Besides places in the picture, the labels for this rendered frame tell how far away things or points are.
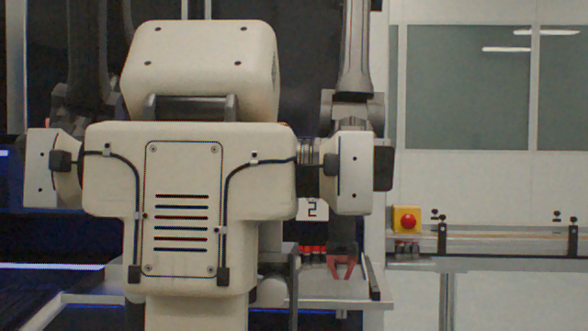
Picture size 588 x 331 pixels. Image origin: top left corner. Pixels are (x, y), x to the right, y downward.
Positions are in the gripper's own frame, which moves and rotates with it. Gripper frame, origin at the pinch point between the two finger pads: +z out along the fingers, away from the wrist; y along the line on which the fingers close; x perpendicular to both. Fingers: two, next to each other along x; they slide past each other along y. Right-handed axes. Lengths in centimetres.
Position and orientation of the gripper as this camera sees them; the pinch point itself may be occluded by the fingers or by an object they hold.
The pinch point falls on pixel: (341, 285)
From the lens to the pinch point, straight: 145.1
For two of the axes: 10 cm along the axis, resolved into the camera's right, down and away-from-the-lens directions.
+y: 0.6, 0.6, 10.0
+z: -0.2, 10.0, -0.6
